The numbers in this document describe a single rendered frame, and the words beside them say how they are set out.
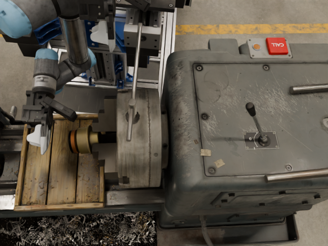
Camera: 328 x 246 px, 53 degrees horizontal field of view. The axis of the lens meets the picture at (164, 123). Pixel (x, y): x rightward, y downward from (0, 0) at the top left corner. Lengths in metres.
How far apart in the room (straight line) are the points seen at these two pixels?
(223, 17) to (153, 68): 0.93
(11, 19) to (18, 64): 1.76
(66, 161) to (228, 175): 0.64
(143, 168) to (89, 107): 1.23
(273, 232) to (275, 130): 0.78
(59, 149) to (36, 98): 0.24
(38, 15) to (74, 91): 1.30
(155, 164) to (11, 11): 0.53
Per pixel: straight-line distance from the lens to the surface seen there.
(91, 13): 0.81
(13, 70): 2.63
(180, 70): 0.99
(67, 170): 1.25
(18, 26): 0.91
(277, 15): 3.09
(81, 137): 1.03
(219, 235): 1.57
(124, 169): 0.93
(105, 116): 1.01
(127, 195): 1.22
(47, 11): 0.93
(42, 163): 1.28
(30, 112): 1.10
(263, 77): 1.03
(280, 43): 1.11
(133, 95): 0.86
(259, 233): 1.62
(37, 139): 1.08
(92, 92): 2.16
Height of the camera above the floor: 2.06
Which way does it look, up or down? 65 degrees down
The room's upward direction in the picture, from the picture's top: 10 degrees clockwise
